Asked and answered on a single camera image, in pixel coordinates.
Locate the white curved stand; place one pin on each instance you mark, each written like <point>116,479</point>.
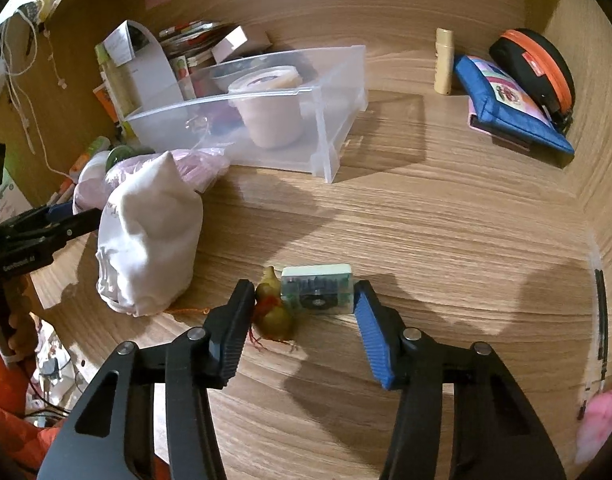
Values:
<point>153,72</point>

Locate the wooden desktop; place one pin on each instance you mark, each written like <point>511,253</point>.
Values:
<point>436,260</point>

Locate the pink knit cloth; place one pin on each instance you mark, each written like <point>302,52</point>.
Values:
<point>198,167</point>

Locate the white cardboard packet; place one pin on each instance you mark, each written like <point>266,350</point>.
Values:
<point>10,197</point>

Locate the person's left hand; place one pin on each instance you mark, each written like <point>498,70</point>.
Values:
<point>20,332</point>

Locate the small clear green box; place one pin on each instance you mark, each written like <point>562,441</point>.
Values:
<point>316,292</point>

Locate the pink flat pouch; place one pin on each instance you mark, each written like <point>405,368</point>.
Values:
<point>478,125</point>

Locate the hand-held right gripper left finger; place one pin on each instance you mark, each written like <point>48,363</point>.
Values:
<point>233,332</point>

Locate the white round plastic object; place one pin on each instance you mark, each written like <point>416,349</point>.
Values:
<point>92,177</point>

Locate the person's left forearm orange sleeve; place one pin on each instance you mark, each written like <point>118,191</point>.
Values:
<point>8,410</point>

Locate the pale yellow tube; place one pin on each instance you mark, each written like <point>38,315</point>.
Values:
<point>443,62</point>

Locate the pink plastic tub with lid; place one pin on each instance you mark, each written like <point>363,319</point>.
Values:
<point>271,110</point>

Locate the green gourd figurine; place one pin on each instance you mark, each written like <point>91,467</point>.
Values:
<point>275,319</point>

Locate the small white carton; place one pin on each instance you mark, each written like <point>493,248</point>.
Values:
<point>233,42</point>

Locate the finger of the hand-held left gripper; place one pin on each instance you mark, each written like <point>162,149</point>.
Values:
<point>36,216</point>
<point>71,227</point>

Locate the yellow green bottle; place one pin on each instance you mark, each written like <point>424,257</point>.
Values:
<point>115,85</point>

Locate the pile of printed packets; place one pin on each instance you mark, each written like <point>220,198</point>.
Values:
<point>191,40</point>

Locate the black case with orange zip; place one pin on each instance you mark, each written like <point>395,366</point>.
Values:
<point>533,55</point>

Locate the clear plastic drawer bin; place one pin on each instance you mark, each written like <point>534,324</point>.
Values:
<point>291,160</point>

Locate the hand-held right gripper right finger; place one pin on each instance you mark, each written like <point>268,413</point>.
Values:
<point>372,337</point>

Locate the dark green round object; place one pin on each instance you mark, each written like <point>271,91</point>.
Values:
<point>125,153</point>

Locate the orange paper box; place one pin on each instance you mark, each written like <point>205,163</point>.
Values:
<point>103,102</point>

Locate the blue zip pouch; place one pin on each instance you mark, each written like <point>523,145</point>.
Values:
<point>511,110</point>

